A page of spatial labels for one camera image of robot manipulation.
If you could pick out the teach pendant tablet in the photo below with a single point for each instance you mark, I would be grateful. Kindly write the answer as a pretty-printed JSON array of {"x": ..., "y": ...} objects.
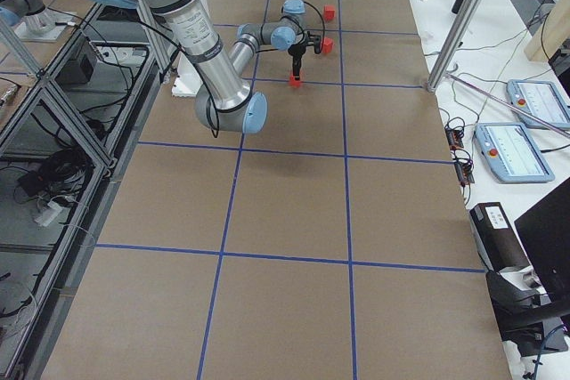
[
  {"x": 540, "y": 99},
  {"x": 511, "y": 153}
]

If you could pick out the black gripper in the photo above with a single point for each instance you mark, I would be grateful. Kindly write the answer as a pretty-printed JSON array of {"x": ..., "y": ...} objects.
[{"x": 296, "y": 52}]

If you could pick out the near teach pendant tablet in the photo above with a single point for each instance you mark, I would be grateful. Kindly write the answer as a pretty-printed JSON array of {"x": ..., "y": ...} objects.
[{"x": 511, "y": 153}]

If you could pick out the far teach pendant tablet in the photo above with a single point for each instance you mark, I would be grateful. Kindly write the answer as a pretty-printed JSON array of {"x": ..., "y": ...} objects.
[{"x": 540, "y": 99}]

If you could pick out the black box with label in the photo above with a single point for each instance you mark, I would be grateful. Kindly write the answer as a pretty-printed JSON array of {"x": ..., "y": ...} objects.
[{"x": 495, "y": 238}]

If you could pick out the white pedestal column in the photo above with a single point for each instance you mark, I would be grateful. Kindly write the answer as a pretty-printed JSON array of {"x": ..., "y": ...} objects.
[{"x": 187, "y": 82}]

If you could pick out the red block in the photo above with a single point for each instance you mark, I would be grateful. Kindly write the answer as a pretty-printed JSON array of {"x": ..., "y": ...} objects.
[
  {"x": 329, "y": 12},
  {"x": 295, "y": 81},
  {"x": 327, "y": 45}
]

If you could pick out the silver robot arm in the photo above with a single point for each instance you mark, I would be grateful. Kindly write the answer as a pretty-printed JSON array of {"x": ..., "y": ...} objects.
[
  {"x": 227, "y": 102},
  {"x": 33, "y": 20}
]

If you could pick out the black monitor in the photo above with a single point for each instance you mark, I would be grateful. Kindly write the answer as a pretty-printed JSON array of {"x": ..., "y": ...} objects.
[{"x": 544, "y": 232}]

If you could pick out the aluminium frame post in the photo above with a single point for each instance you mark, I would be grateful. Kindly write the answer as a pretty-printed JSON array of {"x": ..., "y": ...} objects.
[{"x": 451, "y": 43}]

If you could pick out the metal rod with hook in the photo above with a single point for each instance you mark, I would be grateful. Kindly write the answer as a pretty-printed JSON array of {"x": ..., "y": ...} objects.
[{"x": 508, "y": 105}]

